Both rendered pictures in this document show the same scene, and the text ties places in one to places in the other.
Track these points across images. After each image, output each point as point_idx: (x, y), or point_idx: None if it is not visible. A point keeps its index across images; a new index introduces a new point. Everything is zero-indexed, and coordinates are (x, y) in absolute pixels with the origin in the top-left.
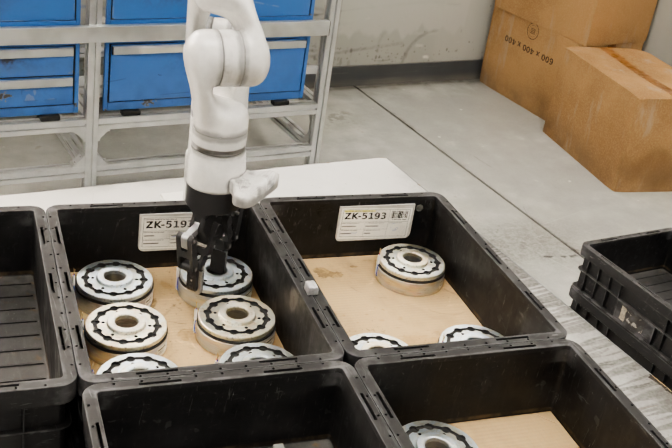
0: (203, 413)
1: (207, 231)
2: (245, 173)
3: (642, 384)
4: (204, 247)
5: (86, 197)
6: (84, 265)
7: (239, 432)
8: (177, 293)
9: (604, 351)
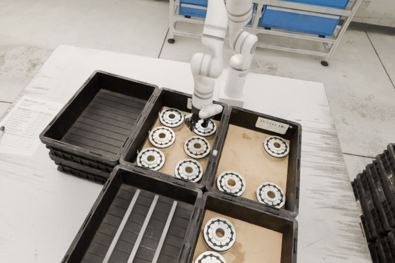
0: (152, 184)
1: (195, 117)
2: (210, 104)
3: (353, 225)
4: None
5: None
6: (171, 106)
7: (164, 192)
8: None
9: (348, 203)
